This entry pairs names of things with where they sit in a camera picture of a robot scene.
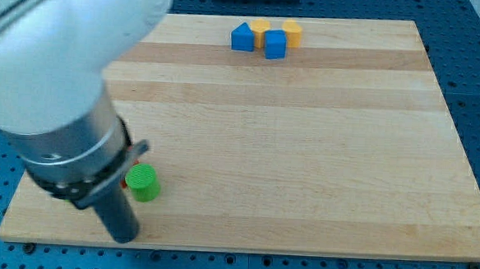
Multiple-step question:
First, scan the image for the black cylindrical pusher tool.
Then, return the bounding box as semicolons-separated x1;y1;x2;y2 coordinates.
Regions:
91;183;140;243

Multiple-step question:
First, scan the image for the red star block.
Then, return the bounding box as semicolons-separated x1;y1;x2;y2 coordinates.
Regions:
120;146;140;189

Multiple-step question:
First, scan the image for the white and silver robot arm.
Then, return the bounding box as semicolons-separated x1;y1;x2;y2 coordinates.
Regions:
0;0;173;243

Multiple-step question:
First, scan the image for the green cylinder block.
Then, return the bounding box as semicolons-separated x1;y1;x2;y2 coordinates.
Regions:
125;163;161;202

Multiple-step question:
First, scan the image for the blue triangular prism block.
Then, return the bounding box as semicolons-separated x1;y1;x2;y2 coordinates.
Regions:
231;23;255;52

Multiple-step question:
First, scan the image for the yellow hexagonal block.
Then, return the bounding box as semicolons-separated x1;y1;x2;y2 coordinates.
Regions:
250;18;271;49

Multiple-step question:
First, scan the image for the blue cube block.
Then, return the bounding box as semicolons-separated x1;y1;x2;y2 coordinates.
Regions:
264;30;287;59

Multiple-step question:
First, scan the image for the light wooden board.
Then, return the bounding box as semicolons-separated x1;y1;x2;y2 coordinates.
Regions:
0;0;480;267

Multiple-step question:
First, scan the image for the yellow rounded block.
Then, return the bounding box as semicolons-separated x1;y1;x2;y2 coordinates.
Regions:
282;19;303;49

